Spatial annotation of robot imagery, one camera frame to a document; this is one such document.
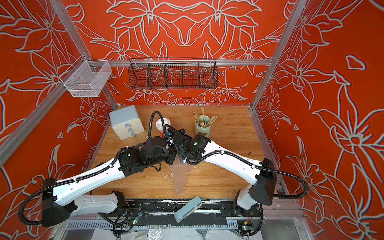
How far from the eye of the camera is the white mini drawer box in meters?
0.92

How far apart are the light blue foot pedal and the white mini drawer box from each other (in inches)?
21.7

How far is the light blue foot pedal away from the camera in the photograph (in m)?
0.69
